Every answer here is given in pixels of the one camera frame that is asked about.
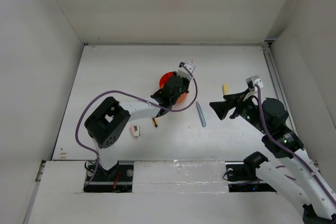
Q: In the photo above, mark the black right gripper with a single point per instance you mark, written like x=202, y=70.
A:
x=221, y=107

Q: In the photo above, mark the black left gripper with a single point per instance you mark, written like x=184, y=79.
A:
x=185, y=81

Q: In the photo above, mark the thick yellow highlighter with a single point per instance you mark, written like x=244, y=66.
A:
x=225, y=89

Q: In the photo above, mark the blue grey marker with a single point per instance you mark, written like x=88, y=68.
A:
x=200, y=114

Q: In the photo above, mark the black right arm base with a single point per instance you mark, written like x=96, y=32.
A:
x=241, y=175

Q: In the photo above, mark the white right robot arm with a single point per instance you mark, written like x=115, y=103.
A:
x=305, y=188

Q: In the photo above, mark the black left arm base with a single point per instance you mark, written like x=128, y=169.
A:
x=118, y=179

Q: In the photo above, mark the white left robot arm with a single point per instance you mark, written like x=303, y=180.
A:
x=108, y=120

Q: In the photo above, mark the yellow black utility knife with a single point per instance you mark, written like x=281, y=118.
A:
x=154, y=122

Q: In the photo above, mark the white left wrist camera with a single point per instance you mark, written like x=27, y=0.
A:
x=185, y=70

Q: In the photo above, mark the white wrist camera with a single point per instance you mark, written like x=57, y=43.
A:
x=253, y=81
x=185, y=70

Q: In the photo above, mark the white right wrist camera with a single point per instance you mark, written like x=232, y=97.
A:
x=253, y=81

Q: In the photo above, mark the aluminium side rail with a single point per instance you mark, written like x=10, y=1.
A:
x=280, y=94

